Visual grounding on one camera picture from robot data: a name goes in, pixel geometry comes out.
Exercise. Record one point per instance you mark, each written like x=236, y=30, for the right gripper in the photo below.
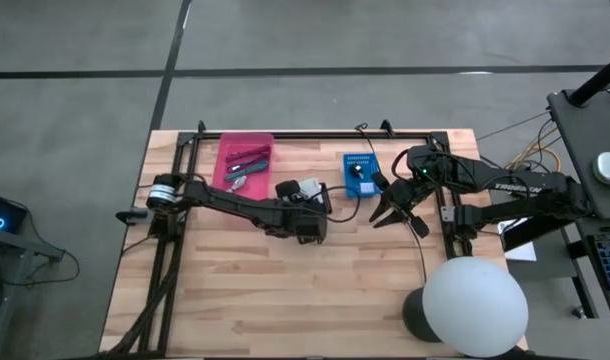
x=407, y=195

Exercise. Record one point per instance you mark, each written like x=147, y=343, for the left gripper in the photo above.
x=305, y=225

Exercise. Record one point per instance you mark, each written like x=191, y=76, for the small black adapter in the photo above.
x=356, y=171

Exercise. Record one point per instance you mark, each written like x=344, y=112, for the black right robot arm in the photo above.
x=485, y=175

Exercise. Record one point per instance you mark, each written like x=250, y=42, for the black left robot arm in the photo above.
x=235, y=205

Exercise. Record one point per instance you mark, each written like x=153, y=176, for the pink translucent plastic bin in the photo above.
x=255, y=142

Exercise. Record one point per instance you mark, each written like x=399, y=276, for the blue perforated plastic basket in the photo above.
x=350, y=187

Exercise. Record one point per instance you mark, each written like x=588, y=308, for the dark lamp base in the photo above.
x=414, y=315

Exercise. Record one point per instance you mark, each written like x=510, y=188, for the white globe lamp shade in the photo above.
x=475, y=307

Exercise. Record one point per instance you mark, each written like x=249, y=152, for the white paper sheet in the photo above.
x=525, y=254

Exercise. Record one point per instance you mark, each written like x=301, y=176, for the black side clamp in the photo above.
x=132, y=216

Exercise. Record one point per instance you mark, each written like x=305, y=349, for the black side desk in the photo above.
x=580, y=150

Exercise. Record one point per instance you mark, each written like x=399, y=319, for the black pole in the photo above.
x=597, y=82

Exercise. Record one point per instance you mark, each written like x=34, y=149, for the grey metal stand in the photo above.
x=20, y=242

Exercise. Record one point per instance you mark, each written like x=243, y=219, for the black computer blue light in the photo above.
x=10, y=212

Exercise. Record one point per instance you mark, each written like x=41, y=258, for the black frame clamp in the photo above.
x=386, y=126
x=201, y=126

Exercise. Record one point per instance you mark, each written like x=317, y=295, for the black aluminium table frame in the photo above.
x=310, y=135

